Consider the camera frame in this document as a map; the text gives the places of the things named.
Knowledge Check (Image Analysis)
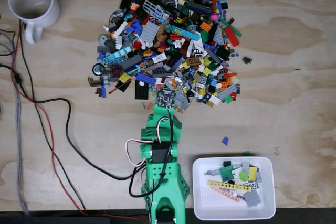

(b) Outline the black Lego wheel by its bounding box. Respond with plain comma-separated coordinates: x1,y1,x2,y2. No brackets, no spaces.
92,62,104,76

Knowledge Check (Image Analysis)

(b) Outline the thin black cable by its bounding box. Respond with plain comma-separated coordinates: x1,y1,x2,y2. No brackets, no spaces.
19,19,87,211

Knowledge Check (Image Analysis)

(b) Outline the white plastic bin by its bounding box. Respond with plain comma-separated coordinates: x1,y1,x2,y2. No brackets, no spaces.
192,156,276,221

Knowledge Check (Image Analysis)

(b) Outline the light blue Lego vehicle piece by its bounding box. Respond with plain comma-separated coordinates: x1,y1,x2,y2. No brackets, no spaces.
102,46,133,65

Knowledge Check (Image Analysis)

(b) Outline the yellow Lego technic beam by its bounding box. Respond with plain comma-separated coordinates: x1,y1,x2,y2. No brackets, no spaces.
206,180,252,193

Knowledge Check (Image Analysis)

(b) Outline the green square Lego plate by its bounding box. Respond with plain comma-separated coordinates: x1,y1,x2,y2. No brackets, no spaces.
219,166,234,182

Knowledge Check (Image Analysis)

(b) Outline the dark grey Lego brick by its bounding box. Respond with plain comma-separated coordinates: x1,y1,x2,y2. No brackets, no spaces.
120,55,143,70

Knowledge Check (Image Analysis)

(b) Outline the white Lego lattice fence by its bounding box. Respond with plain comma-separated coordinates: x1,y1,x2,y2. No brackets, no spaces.
142,0,162,23

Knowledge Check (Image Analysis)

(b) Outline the large grey Lego plate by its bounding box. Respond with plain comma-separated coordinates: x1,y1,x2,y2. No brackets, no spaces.
244,189,262,208

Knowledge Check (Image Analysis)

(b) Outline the grey Lego wedge plate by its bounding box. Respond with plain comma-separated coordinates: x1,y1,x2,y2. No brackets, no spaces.
212,25,225,45

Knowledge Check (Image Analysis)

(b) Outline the white red black servo cable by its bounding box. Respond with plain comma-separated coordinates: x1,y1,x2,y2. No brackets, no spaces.
125,118,174,168

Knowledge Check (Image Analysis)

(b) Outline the black camera circuit board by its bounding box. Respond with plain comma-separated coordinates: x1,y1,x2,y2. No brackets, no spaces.
154,88,177,110

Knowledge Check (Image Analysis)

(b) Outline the white ceramic mug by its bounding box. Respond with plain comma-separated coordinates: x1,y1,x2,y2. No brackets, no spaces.
7,0,60,45

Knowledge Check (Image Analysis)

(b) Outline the orange Lego technic beam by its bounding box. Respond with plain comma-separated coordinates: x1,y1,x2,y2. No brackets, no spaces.
209,186,241,202

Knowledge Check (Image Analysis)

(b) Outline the yellow Lego brick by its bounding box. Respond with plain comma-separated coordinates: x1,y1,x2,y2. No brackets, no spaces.
248,166,258,182

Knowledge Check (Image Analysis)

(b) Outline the light blue long Lego piece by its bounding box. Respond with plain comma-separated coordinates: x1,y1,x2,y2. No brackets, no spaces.
170,25,201,42

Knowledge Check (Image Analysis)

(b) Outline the thick black cable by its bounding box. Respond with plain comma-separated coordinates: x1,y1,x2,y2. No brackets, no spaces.
0,62,148,182

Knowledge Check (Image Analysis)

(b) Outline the grey square Lego plate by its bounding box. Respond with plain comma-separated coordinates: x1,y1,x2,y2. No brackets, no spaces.
139,20,161,47

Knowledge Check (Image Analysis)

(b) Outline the black Lego plate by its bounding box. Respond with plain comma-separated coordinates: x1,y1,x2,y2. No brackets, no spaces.
134,79,150,100

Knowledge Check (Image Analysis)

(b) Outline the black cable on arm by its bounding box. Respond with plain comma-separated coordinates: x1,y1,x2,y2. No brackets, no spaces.
128,112,176,198

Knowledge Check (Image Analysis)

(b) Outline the dark blue long Lego plate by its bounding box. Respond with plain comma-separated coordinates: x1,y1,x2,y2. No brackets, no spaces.
183,1,214,17

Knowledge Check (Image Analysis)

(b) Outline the grey Lego plate with holes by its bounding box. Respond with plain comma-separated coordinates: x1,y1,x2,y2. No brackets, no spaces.
217,84,238,103

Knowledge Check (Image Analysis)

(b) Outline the green long Lego plate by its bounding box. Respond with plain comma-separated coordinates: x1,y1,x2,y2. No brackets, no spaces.
220,18,243,37

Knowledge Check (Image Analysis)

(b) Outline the red Lego plate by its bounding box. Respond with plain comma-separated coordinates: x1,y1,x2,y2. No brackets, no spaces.
223,26,240,48

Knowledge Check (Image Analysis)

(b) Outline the grey braided cable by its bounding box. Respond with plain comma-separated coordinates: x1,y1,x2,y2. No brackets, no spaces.
0,28,30,217

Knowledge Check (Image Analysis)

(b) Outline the orange Lego brick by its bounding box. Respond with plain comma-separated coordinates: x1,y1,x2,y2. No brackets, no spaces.
199,21,213,32

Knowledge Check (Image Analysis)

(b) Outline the red Lego rod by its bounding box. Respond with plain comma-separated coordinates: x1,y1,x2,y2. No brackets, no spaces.
108,79,131,94

